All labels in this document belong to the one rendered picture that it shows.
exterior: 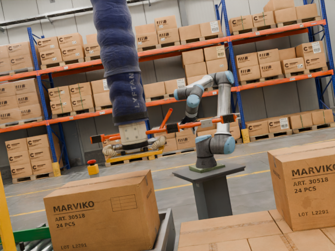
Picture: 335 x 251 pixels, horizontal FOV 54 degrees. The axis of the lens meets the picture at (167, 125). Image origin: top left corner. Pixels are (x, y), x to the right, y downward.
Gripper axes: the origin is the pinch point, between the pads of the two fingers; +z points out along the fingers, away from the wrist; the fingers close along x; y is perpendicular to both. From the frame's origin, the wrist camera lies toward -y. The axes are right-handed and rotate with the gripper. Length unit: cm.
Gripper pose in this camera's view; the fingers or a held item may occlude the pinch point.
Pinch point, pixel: (187, 130)
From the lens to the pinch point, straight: 263.8
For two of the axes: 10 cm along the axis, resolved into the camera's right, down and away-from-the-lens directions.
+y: 6.7, -5.9, 4.5
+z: -0.4, 5.8, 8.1
